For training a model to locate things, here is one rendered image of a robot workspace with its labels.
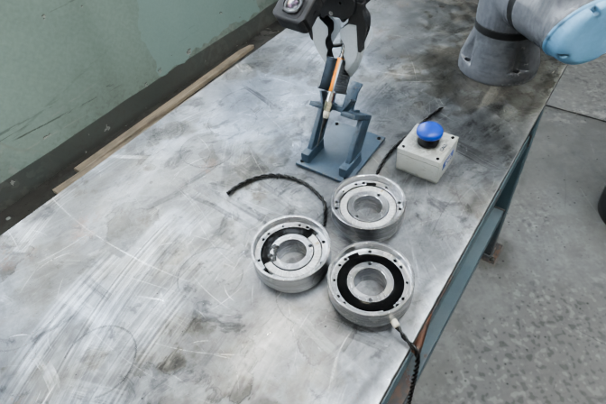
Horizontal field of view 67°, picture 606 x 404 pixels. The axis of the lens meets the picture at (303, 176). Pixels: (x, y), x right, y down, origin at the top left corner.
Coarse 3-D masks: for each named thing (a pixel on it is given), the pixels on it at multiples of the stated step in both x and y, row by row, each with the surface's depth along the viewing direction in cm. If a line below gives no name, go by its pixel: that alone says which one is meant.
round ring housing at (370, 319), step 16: (336, 256) 58; (384, 256) 59; (400, 256) 58; (336, 272) 58; (352, 272) 58; (368, 272) 59; (384, 272) 57; (336, 288) 56; (352, 288) 56; (384, 288) 59; (336, 304) 55; (400, 304) 53; (352, 320) 54; (368, 320) 53; (384, 320) 53
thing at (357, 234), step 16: (352, 176) 68; (368, 176) 68; (336, 192) 67; (368, 192) 67; (400, 192) 65; (336, 208) 66; (352, 208) 65; (384, 208) 65; (400, 208) 65; (336, 224) 64; (400, 224) 63; (368, 240) 62; (384, 240) 64
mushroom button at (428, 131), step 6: (420, 126) 70; (426, 126) 69; (432, 126) 69; (438, 126) 69; (420, 132) 69; (426, 132) 69; (432, 132) 69; (438, 132) 69; (420, 138) 69; (426, 138) 69; (432, 138) 68; (438, 138) 69
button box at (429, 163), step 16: (416, 128) 74; (400, 144) 71; (416, 144) 71; (432, 144) 70; (448, 144) 71; (400, 160) 72; (416, 160) 70; (432, 160) 68; (448, 160) 71; (416, 176) 73; (432, 176) 70
